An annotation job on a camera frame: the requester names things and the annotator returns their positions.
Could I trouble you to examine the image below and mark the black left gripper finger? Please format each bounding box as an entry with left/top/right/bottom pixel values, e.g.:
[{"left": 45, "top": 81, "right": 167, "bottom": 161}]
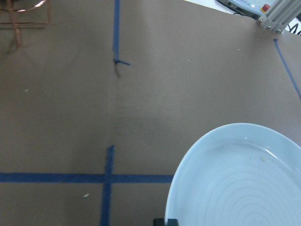
[{"left": 153, "top": 218, "right": 178, "bottom": 226}]

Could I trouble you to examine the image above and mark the pale blue plate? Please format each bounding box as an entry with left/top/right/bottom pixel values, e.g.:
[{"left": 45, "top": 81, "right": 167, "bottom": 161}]
[{"left": 165, "top": 123, "right": 301, "bottom": 226}]

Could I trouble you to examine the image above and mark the white control pendant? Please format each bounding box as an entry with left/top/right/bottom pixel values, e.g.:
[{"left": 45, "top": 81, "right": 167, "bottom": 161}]
[{"left": 216, "top": 0, "right": 276, "bottom": 19}]

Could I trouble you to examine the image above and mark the aluminium frame profile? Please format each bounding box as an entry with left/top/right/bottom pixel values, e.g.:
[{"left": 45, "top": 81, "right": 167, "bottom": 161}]
[{"left": 257, "top": 0, "right": 301, "bottom": 33}]

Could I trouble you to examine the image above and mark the copper wire wine rack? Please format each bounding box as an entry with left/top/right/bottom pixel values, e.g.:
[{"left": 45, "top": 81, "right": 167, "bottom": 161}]
[{"left": 0, "top": 0, "right": 52, "bottom": 47}]

